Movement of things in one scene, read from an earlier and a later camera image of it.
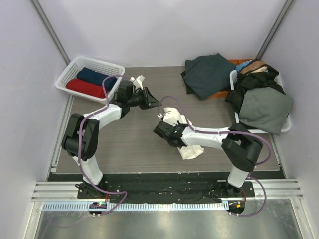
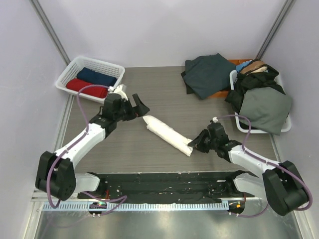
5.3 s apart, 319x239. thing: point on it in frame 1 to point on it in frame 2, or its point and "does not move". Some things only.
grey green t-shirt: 265,109 does not move
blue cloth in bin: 240,66 does not move
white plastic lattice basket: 84,78 does not move
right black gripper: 161,130 to 205,142
